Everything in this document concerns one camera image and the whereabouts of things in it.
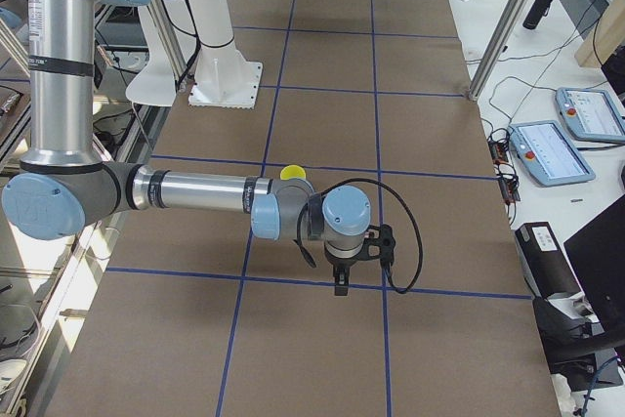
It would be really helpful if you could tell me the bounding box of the teach pendant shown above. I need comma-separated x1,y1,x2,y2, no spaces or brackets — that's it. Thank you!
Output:
508,120,596,187
556,88,624,144

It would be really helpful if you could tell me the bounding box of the aluminium frame post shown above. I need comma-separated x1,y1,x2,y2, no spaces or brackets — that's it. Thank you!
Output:
467,0,527,102

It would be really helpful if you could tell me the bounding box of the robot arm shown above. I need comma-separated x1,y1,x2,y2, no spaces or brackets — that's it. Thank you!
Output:
1,0,374,296

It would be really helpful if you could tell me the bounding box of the near teach pendant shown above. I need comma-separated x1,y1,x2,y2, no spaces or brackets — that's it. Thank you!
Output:
508,120,596,187

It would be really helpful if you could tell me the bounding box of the brown table mat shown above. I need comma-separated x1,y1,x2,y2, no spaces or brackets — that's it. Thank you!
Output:
47,0,559,416

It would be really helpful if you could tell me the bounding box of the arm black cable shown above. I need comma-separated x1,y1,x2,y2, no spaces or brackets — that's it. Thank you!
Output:
292,178,424,295

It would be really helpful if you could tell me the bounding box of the black box with label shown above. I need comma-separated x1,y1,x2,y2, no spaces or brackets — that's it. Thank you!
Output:
514,222,581,300

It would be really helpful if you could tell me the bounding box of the black monitor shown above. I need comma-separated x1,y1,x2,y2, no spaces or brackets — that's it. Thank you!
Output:
564,197,625,330

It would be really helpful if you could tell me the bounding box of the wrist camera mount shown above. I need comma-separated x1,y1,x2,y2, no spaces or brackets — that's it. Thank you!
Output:
361,224,396,270

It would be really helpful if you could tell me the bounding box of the yellow plastic cup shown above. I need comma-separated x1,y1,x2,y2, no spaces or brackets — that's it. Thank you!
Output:
279,164,307,181

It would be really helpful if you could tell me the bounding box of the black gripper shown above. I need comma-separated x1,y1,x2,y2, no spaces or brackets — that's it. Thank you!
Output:
330,254,357,296

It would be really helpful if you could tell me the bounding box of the orange black electronics module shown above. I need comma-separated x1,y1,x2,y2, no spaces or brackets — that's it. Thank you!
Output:
487,139,521,205

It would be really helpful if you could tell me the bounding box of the wooden board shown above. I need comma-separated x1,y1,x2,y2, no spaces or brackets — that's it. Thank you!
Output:
575,0,625,68

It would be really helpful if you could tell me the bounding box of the black water bottle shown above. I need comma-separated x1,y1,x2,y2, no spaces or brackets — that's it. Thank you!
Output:
522,0,553,30

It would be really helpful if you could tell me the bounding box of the far teach pendant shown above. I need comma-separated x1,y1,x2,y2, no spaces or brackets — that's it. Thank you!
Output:
556,88,624,144

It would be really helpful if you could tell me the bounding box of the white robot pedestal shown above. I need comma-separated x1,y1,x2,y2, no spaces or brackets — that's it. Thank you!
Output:
125,0,264,109

